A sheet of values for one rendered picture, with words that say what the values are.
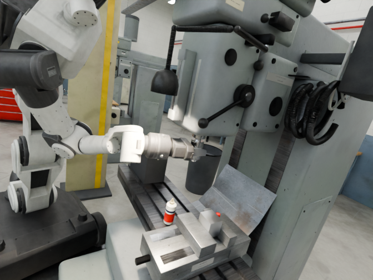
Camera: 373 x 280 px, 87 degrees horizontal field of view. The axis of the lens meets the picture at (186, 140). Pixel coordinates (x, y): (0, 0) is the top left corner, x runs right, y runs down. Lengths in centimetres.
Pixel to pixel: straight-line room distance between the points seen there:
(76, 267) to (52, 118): 57
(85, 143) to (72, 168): 178
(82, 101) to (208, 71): 186
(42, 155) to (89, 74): 131
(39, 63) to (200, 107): 43
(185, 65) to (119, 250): 68
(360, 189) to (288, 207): 394
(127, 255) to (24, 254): 56
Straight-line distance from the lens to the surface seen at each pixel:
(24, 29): 74
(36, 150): 113
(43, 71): 65
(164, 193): 103
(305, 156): 89
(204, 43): 62
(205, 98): 58
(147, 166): 103
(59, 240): 129
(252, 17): 64
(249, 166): 104
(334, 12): 556
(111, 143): 72
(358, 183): 485
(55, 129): 77
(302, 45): 85
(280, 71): 76
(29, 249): 128
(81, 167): 255
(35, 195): 133
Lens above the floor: 146
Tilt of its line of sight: 16 degrees down
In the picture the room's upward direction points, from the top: 12 degrees clockwise
